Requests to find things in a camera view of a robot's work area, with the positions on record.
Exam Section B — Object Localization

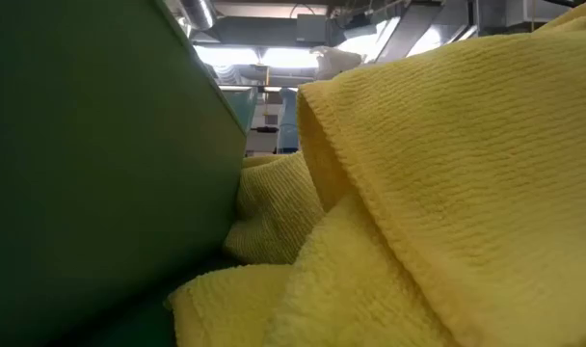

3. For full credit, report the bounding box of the yellow microfiber towel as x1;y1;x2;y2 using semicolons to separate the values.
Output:
222;151;327;266
166;0;586;347

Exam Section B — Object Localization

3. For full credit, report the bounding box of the light blue spray bottle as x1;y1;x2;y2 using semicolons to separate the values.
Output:
276;88;302;155

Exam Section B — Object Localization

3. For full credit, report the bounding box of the clear spray bottle white trigger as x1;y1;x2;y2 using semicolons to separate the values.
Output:
309;45;365;81

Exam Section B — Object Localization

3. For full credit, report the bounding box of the green plastic basket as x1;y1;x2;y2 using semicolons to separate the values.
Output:
0;0;259;347

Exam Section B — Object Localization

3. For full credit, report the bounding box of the white ceiling box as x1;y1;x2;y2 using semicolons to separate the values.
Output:
478;0;572;28

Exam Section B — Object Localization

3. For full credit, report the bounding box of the silver ventilation duct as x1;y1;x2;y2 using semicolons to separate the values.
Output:
176;0;218;31

